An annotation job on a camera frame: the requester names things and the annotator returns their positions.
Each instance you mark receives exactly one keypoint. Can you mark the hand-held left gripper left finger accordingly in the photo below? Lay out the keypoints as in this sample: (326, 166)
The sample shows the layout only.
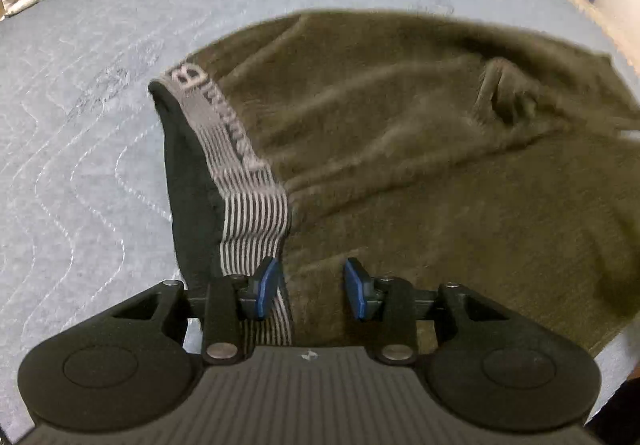
(265, 286)

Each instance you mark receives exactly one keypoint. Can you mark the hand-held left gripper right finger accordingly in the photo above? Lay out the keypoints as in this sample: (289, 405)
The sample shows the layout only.
(356, 287)

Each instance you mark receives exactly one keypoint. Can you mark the grey quilted bed mattress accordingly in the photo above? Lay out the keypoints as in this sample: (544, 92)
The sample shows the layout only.
(85, 135)

